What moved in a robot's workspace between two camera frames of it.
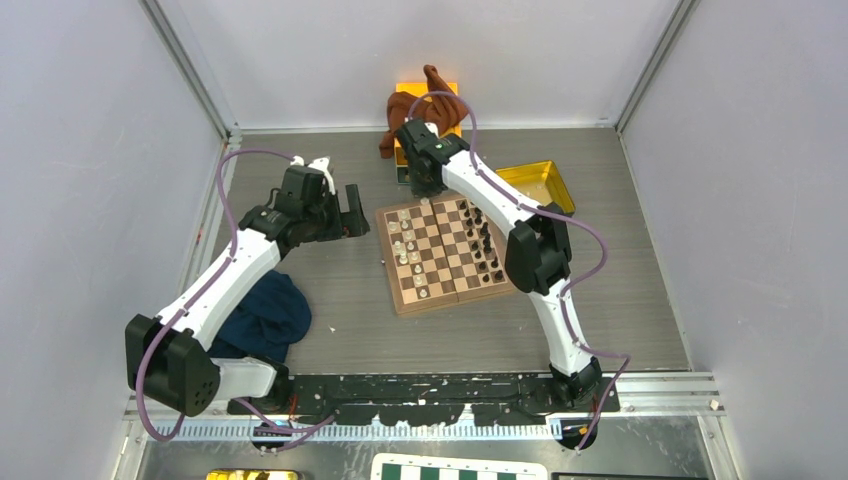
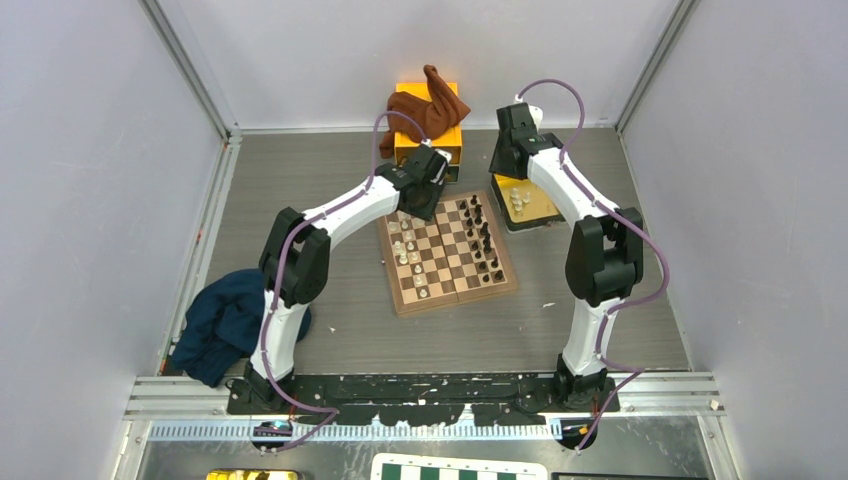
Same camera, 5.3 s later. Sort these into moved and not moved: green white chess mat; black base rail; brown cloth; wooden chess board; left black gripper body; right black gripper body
Moved: left black gripper body; right black gripper body
Not moved: wooden chess board; brown cloth; black base rail; green white chess mat
